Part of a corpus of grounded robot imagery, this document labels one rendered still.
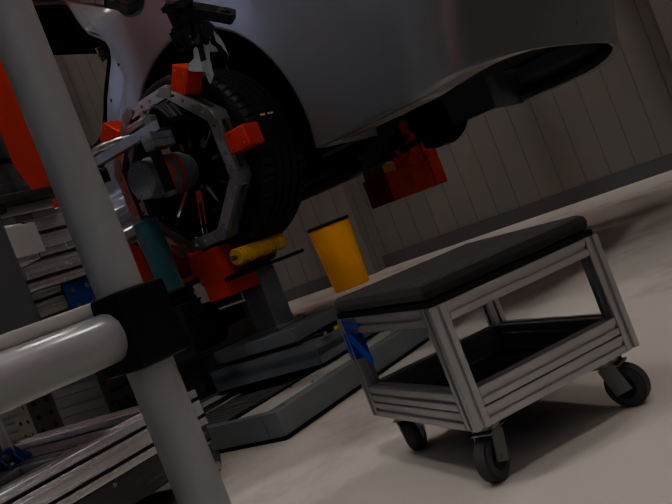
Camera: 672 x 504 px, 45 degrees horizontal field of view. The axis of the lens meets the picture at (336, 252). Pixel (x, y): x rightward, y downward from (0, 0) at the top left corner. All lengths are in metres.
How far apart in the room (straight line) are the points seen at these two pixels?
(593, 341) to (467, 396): 0.26
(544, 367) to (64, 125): 1.02
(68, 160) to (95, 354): 0.11
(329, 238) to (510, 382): 5.45
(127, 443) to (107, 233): 1.48
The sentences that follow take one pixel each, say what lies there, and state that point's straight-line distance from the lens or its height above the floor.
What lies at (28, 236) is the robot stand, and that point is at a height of 0.70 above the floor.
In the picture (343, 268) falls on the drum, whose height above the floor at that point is 0.18.
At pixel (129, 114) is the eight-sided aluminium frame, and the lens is 2.87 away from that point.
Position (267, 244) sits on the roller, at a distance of 2.74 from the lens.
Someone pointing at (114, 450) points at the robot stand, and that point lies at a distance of 1.89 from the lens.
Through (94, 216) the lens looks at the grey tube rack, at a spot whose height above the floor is 0.51.
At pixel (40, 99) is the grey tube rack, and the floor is 0.58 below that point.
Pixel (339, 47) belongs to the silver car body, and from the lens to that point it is 2.56.
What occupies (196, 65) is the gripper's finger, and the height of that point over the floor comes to 0.97.
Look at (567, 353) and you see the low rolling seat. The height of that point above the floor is 0.14.
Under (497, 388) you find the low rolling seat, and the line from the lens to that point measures 1.31.
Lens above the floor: 0.46
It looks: 1 degrees down
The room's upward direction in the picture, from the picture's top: 21 degrees counter-clockwise
